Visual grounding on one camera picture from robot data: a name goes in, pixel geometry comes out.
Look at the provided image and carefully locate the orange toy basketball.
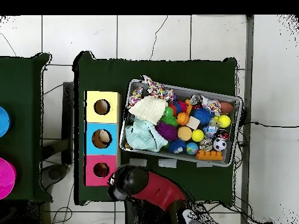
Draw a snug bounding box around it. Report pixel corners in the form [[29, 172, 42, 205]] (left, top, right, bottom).
[[176, 112, 190, 126]]

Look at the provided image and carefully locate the magenta round disc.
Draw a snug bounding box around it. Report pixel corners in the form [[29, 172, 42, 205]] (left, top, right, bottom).
[[0, 157, 17, 201]]

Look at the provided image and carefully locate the yellow ball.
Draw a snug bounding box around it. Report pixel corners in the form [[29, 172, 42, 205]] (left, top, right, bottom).
[[217, 114, 231, 128]]

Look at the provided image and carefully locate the orange plastic block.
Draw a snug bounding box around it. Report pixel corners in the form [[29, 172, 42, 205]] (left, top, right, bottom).
[[195, 149, 224, 161]]

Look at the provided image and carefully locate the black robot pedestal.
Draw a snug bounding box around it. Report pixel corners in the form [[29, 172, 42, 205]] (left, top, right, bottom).
[[124, 201, 179, 224]]

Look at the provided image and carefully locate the purple spiky ball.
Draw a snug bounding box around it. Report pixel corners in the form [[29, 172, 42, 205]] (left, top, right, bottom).
[[155, 121, 179, 142]]

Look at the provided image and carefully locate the black and white soccer ball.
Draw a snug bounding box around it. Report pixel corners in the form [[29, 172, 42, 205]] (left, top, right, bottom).
[[213, 138, 227, 152]]

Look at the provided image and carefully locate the polka dot cloth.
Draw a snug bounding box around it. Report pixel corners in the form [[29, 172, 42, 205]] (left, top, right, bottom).
[[128, 86, 144, 108]]

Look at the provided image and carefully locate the mint green cloth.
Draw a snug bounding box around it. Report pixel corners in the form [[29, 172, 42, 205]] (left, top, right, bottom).
[[124, 117, 169, 153]]

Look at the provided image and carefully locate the blue round disc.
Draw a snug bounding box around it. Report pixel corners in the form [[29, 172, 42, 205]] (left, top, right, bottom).
[[0, 106, 12, 138]]

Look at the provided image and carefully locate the confetti print cloth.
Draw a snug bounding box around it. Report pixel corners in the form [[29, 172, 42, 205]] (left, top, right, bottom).
[[141, 75, 175, 102]]

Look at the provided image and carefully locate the cream waffle cloth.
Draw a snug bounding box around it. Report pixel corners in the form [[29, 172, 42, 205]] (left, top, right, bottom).
[[128, 96, 169, 125]]

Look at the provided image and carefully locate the wooden box with three holes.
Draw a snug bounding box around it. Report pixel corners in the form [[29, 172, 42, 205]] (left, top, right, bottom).
[[84, 90, 123, 187]]

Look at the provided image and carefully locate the dark green side table cloth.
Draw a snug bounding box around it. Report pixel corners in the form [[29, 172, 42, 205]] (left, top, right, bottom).
[[0, 52, 51, 202]]

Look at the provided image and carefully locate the silver mesh bin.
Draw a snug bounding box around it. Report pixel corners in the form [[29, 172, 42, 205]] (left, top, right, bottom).
[[119, 79, 244, 167]]

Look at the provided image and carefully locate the black floor cable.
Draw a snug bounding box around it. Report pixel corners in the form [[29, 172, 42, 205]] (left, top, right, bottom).
[[242, 121, 299, 128]]

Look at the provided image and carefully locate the green spiky ball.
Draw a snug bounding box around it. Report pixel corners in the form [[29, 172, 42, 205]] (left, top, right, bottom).
[[160, 106, 179, 127]]

